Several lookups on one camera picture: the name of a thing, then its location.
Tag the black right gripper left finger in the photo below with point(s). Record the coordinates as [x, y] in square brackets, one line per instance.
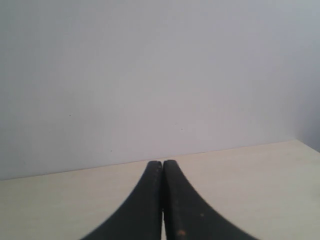
[140, 215]

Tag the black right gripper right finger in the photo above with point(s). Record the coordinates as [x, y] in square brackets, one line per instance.
[187, 216]

